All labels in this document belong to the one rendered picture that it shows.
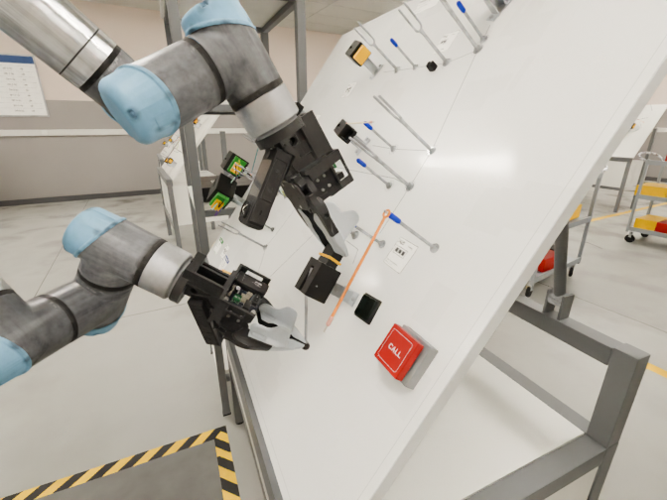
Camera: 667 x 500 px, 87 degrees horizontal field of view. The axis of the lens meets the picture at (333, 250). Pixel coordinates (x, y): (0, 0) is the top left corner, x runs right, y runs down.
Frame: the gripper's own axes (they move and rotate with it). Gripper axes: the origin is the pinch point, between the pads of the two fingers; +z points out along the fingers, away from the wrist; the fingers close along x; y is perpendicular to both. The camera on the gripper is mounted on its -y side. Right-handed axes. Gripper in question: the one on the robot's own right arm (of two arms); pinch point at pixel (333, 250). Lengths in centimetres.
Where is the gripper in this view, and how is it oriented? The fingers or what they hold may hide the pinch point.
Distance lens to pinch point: 55.9
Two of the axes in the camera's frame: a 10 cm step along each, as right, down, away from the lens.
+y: 7.5, -6.1, 2.6
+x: -4.7, -2.2, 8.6
